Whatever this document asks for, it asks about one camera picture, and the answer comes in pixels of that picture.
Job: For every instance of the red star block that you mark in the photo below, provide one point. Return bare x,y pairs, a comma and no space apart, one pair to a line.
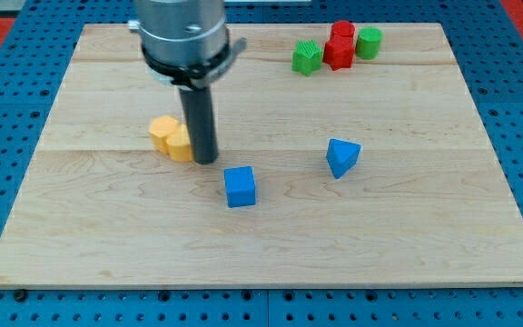
339,52

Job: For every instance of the yellow hexagon block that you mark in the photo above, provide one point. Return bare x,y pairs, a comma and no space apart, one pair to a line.
160,129

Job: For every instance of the yellow heart block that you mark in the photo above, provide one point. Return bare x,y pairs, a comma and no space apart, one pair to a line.
179,145

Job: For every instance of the blue triangle block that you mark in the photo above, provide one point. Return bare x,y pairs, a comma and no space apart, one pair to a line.
342,156

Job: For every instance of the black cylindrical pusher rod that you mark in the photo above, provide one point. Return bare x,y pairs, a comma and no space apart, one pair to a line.
199,119

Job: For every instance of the red cylinder block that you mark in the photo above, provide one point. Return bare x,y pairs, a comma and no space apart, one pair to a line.
342,28

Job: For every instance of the green star block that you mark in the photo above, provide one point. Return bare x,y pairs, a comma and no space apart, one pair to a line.
306,57

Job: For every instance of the wooden board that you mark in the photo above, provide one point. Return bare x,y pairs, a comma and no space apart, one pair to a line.
425,206

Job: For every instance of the blue cube block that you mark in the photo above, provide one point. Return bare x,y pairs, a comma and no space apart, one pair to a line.
240,186

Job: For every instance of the green cylinder block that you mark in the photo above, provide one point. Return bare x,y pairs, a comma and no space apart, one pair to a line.
368,42

